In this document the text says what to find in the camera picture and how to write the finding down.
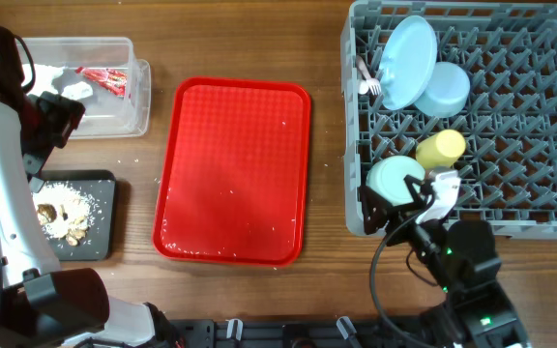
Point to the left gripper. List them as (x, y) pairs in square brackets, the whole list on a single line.
[(65, 115)]

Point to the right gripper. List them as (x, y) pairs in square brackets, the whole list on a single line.
[(386, 212)]

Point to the green plastic bowl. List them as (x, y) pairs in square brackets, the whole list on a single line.
[(386, 178)]

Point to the white napkin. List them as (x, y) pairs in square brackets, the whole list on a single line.
[(60, 81)]

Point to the yellow plastic cup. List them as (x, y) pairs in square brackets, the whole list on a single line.
[(442, 149)]

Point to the red snack wrapper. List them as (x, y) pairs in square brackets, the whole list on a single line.
[(112, 80)]

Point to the food scraps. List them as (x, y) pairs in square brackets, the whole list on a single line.
[(64, 213)]

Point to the white plastic fork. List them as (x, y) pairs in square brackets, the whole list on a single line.
[(374, 85)]

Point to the light blue bowl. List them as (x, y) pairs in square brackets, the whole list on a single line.
[(446, 92)]

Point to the light blue plate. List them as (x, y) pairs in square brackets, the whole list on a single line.
[(407, 62)]

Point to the white plastic spoon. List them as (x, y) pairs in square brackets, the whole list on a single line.
[(363, 87)]

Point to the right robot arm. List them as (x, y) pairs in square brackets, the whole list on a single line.
[(462, 259)]

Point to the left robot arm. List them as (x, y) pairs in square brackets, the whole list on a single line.
[(42, 305)]

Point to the grey dishwasher rack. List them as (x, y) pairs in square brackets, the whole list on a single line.
[(509, 50)]

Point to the clear plastic bin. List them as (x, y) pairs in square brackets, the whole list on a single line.
[(106, 115)]

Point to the black plastic tray bin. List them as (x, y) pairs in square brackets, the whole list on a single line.
[(102, 185)]

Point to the red serving tray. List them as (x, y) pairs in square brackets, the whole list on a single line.
[(234, 180)]

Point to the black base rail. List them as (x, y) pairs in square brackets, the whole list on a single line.
[(286, 334)]

